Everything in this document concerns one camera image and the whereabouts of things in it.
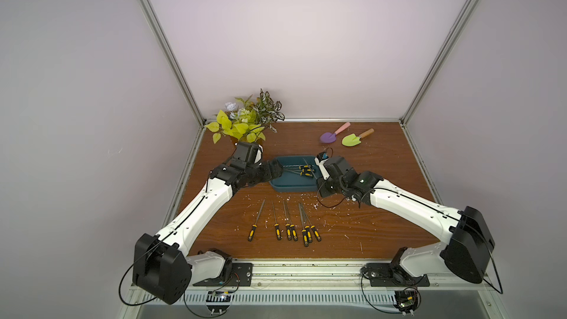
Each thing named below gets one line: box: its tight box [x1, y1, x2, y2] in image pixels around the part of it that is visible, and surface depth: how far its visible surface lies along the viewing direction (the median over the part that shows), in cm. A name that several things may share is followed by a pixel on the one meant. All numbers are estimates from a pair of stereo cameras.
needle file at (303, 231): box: [298, 203, 310, 248], surface depth 81 cm
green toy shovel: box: [341, 128, 375, 147], surface depth 116 cm
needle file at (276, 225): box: [271, 199, 282, 241], surface depth 84 cm
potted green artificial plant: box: [204, 88, 285, 144], surface depth 92 cm
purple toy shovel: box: [319, 121, 351, 144], surface depth 116 cm
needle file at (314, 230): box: [303, 208, 322, 243], surface depth 83 cm
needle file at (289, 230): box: [282, 200, 292, 241], surface depth 83 cm
